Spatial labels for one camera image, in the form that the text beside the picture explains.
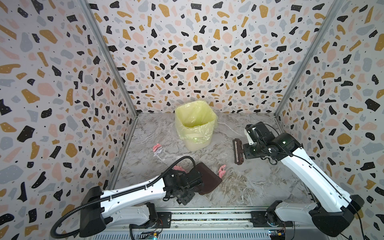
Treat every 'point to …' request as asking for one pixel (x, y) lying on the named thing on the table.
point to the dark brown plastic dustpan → (211, 180)
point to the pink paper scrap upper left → (221, 172)
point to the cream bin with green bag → (195, 121)
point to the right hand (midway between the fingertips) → (243, 148)
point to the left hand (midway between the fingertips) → (189, 194)
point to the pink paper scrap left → (178, 168)
